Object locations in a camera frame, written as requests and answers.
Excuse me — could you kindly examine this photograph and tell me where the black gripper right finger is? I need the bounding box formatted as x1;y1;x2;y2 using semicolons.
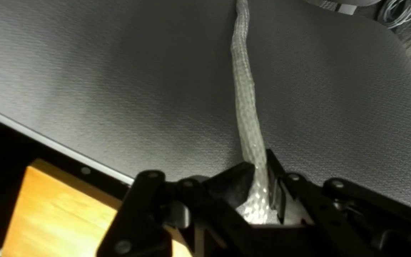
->
264;149;411;257

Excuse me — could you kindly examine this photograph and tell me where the grey cable bundle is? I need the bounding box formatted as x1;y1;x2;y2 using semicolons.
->
375;0;411;32

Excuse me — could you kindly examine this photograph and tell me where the wooden table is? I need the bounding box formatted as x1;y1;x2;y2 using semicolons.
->
0;159;194;257

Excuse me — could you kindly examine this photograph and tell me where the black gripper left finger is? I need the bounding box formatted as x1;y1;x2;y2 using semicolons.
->
95;162;264;257

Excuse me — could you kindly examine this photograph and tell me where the white braided rope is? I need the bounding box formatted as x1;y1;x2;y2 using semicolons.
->
229;0;284;227

